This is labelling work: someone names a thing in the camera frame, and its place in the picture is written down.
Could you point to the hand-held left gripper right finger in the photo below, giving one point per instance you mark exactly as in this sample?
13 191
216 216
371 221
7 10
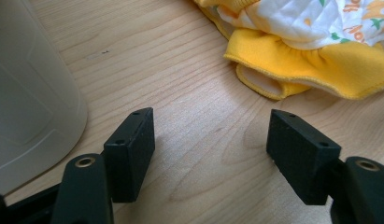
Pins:
300 155

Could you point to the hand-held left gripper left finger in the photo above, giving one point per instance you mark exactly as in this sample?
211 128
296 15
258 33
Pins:
129 155

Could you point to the yellow and white printed garment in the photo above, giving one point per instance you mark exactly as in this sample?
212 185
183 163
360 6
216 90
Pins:
305 40

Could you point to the white plastic container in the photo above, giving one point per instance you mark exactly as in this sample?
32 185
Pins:
31 93

